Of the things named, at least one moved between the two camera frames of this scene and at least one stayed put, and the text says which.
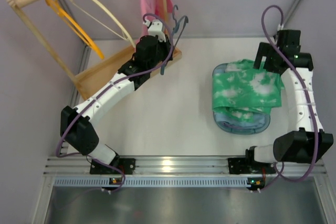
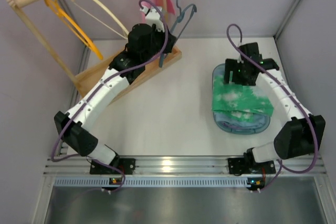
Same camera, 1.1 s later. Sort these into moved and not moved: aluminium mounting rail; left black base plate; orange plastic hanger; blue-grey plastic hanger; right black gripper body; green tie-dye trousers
Moved: right black gripper body; blue-grey plastic hanger
Not moved: green tie-dye trousers; orange plastic hanger; left black base plate; aluminium mounting rail
